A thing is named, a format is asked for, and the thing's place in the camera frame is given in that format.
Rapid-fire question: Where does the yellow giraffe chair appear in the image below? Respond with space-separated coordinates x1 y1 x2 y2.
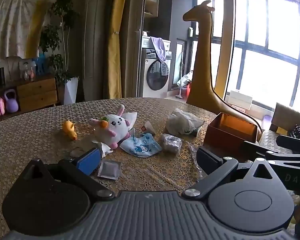
182 0 263 143

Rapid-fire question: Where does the white planter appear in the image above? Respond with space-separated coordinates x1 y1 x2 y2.
63 77 79 105

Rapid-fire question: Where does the white floral hanging cloth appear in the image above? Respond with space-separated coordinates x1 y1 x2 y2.
0 0 35 65

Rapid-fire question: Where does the yellow curtain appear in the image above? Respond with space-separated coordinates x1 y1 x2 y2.
107 0 130 99

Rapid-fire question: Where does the toy figurine box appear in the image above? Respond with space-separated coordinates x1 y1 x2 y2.
19 59 37 80

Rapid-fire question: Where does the white heater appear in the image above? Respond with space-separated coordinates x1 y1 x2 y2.
226 90 253 110

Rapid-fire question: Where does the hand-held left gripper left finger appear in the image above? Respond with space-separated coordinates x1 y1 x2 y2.
21 147 115 202

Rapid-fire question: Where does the purple kettlebell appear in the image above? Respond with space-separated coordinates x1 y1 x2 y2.
4 89 19 113

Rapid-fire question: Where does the white translucent bag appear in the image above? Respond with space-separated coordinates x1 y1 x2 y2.
5 56 23 82

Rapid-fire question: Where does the beige upholstered chair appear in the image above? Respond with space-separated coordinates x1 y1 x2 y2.
259 102 300 155

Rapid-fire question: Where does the purple cloth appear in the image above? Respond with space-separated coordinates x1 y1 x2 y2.
150 36 167 64

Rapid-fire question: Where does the green potted plant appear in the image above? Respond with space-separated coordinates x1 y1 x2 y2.
39 0 79 85

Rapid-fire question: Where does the yellow duck plush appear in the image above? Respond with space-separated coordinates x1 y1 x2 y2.
62 120 78 141

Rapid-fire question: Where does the clear packet with grey contents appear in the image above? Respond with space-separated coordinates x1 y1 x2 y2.
161 133 183 153

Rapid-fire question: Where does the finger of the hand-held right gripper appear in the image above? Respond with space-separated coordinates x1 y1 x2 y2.
242 141 300 165
276 134 300 153

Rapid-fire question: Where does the large window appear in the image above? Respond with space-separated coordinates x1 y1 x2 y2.
195 0 300 110

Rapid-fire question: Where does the wooden drawer cabinet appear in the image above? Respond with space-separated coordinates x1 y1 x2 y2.
0 74 60 125

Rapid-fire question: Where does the grey foil sachet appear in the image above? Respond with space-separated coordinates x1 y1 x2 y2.
97 160 122 180

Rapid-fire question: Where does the red box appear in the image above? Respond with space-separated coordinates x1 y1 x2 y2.
204 112 258 153

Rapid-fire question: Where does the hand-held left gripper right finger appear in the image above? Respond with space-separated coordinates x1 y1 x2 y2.
181 146 282 200

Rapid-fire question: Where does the blue bottles pack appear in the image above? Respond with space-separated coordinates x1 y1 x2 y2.
36 54 49 75

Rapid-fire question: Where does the blue face mask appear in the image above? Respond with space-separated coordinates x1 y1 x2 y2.
119 127 163 158

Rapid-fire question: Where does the triangular packet with red label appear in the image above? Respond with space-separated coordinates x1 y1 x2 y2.
141 120 156 134

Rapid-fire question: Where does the white bunny plush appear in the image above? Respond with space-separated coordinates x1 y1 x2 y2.
88 104 132 148

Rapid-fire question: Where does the white washing machine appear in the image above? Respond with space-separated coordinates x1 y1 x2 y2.
139 36 172 98

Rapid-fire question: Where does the yellow hanging cloth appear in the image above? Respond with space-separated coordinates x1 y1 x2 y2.
25 0 52 59

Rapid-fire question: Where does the long clear plastic wrapper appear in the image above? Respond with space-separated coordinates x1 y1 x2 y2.
186 141 204 178

